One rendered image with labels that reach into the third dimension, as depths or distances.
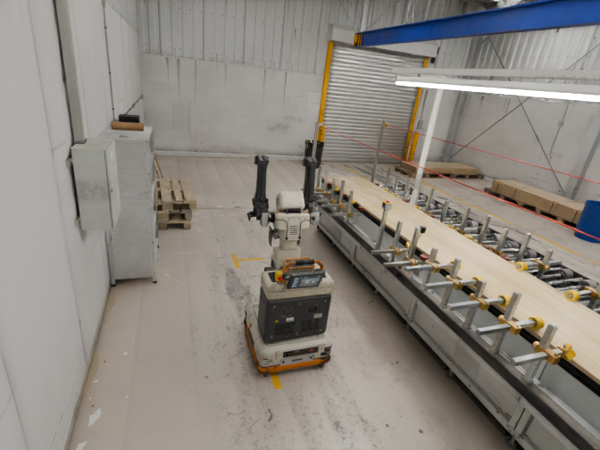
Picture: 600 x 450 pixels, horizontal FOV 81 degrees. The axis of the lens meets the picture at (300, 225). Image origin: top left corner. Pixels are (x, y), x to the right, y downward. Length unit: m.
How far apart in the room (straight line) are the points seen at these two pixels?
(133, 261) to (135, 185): 0.83
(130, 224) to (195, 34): 6.84
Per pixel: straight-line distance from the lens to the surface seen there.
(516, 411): 3.10
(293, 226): 2.80
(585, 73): 2.76
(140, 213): 3.84
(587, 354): 2.82
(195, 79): 9.95
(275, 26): 10.33
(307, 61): 10.57
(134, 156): 3.68
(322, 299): 2.82
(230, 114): 10.10
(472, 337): 2.84
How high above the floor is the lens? 2.22
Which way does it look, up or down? 22 degrees down
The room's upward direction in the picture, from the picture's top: 7 degrees clockwise
